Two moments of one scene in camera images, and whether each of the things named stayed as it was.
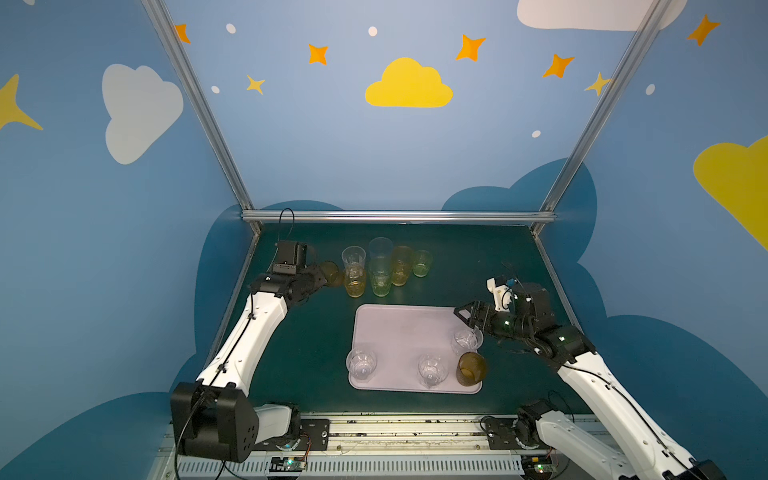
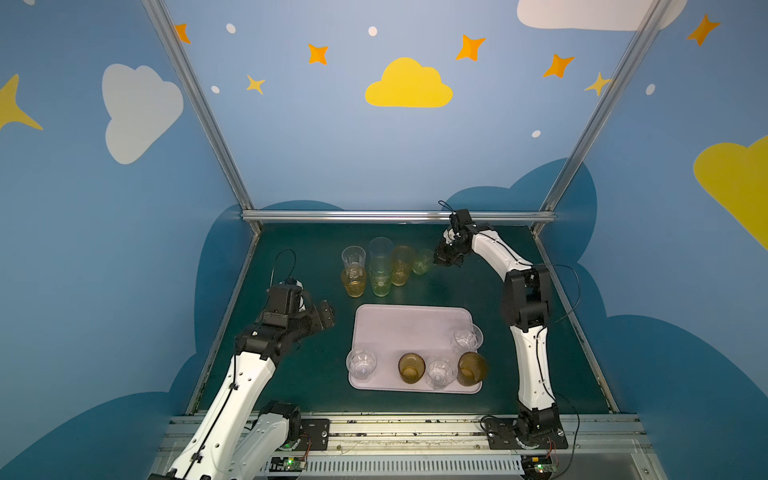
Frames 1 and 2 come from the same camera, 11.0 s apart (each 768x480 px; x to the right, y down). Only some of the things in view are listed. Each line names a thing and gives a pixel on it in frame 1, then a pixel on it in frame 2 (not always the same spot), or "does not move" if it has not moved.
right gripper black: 487,318 -> 447,255
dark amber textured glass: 471,369 does not move
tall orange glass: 402,263 does not move
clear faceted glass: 467,340 does not move
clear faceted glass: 361,363 does not move
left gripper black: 315,278 -> 315,315
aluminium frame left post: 171,41 does not move
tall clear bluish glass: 380,257 does not move
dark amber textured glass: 332,274 -> 411,367
